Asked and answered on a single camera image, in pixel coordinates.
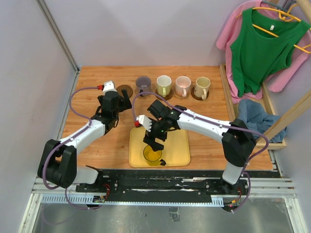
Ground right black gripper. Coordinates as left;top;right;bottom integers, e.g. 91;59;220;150
143;117;169;151

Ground brown wooden coaster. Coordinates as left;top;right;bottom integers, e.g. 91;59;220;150
116;84;133;98
155;89;173;100
191;87;209;101

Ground yellow black-handled mug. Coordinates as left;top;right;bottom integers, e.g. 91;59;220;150
143;145;166;166

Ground large woven rattan coaster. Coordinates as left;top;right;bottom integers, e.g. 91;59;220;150
135;89;151;99

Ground purple grey mug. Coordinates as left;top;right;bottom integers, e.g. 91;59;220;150
136;76;152;93

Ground white green-handled mug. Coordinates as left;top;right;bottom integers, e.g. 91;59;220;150
156;75;172;98

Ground brown wooden coaster top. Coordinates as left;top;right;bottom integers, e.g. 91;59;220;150
155;89;173;100

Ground small woven rattan coaster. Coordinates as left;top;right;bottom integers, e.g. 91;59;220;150
173;89;189;100

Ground pink white mug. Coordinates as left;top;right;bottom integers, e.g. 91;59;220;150
175;76;191;97

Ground cream beige mug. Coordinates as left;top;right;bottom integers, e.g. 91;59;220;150
194;77;211;100

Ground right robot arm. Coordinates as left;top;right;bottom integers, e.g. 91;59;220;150
136;100;256;194

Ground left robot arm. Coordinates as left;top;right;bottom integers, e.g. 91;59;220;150
37;89;132;192

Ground yellow plastic tray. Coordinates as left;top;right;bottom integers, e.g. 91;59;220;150
129;128;190;168

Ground blue crumpled cloth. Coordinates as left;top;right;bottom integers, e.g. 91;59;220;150
238;99;280;134

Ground green tank top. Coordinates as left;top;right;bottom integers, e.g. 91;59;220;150
230;8;311;98

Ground pink t-shirt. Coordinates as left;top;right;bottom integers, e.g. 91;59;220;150
216;0;311;104

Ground yellow clothes hanger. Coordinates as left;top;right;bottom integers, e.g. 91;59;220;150
236;6;311;54

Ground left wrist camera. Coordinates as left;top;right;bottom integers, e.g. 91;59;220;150
97;81;117;95

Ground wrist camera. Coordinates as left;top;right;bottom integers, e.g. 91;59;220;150
134;115;152;132
97;81;117;95

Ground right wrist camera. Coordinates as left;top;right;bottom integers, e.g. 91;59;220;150
134;115;152;132

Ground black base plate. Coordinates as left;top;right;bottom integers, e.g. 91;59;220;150
65;169;280;203

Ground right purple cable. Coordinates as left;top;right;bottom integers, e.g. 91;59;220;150
132;91;270;214

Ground aluminium rail frame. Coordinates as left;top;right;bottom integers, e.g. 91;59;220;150
19;169;310;233

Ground aluminium corner post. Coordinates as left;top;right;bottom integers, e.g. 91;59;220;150
35;0;81;73

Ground wooden rack frame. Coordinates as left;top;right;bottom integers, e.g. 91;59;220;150
219;0;311;150

